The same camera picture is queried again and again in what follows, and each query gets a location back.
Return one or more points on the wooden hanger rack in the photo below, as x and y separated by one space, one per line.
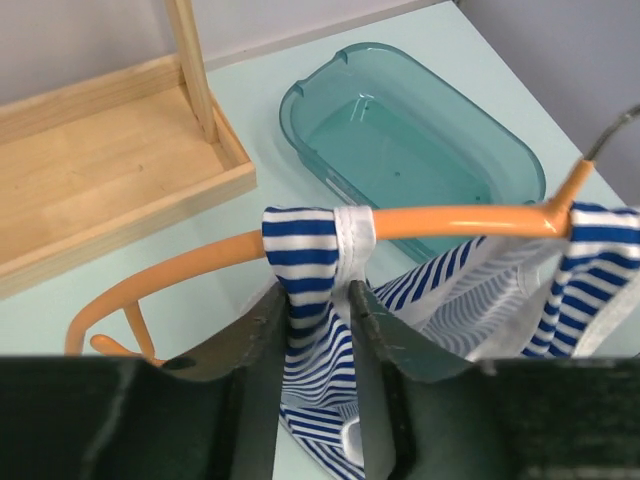
92 167

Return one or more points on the blue white striped tank top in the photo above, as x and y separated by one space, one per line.
488 297

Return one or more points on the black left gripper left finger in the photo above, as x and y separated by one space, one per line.
209 413

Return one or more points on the orange clothes hanger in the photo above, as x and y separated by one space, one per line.
551 220

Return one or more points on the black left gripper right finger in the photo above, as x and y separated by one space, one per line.
426 413

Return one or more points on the teal transparent plastic basin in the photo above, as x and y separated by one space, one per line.
378 128

